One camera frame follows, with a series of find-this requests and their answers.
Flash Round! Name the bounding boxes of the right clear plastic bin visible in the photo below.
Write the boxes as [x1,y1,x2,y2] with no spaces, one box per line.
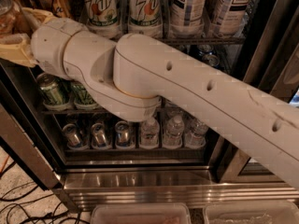
[203,201,299,224]

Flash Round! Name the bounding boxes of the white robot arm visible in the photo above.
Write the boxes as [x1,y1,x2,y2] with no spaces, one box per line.
[0,9,299,189]

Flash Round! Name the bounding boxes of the water bottle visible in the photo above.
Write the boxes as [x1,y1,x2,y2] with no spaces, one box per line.
[163,115,185,149]
[185,119,208,149]
[140,118,160,149]

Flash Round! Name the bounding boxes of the front right green can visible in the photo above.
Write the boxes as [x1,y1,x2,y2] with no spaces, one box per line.
[71,81,97,105]

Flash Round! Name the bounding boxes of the middle water bottle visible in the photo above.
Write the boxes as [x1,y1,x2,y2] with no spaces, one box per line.
[163,115,185,149]

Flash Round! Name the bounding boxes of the front left green can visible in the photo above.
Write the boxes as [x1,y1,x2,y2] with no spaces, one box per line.
[36,73,69,105]

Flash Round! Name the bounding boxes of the right water bottle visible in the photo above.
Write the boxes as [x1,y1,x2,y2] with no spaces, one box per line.
[185,119,208,149]

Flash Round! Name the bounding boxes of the right Teas Tea bottle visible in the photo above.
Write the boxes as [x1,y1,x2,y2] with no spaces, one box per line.
[208,0,249,38]

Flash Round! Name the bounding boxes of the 7up can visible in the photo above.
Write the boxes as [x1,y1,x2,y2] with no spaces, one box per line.
[84,0,120,38]
[128,0,163,38]

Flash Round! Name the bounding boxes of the green can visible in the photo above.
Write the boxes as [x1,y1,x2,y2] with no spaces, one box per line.
[71,81,97,105]
[36,73,69,105]

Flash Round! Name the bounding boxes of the right 7UP can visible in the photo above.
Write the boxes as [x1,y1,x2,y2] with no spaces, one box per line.
[128,0,163,38]

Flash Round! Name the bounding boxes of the middle silver blue can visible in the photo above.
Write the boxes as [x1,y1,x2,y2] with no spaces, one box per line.
[91,123,108,148]

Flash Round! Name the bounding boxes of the silver blue can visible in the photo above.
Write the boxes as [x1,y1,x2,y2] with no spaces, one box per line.
[63,123,82,148]
[91,123,108,148]
[115,121,131,147]

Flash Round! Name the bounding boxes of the left Teas Tea bottle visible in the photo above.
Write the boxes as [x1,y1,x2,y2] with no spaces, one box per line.
[170,0,206,38]

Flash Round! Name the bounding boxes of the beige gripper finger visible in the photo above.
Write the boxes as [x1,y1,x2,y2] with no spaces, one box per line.
[0,34,37,67]
[22,7,55,31]

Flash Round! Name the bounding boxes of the left clear plastic bin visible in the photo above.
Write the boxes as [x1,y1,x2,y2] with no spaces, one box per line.
[91,203,192,224]

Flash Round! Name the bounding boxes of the right silver blue can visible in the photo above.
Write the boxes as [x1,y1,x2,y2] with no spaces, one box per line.
[115,121,131,147]

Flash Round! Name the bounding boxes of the left 7UP can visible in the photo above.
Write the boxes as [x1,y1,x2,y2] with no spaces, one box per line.
[84,0,120,38]

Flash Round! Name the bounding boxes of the glass fridge door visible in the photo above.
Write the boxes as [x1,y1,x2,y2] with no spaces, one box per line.
[217,0,299,188]

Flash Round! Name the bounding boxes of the black floor cables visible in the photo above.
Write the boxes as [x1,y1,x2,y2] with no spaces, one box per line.
[0,161,92,224]

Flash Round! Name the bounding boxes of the left water bottle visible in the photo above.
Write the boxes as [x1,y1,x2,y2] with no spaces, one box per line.
[140,118,160,149]

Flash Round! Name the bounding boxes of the steel fridge cabinet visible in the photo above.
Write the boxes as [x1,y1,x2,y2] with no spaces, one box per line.
[0,0,299,212]

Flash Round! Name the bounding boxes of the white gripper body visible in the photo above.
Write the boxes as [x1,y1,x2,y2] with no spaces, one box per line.
[31,18,87,80]

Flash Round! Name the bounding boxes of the teas tea bottle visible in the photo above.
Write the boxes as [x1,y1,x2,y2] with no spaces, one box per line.
[208,0,249,38]
[170,0,206,38]

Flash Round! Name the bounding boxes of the left silver blue can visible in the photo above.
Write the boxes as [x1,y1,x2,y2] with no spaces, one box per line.
[63,123,82,148]

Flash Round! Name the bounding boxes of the top wire shelf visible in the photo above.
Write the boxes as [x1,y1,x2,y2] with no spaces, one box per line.
[159,37,245,46]

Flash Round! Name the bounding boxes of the clear plastic bin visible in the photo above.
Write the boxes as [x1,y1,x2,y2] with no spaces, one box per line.
[91,203,192,224]
[203,201,299,224]

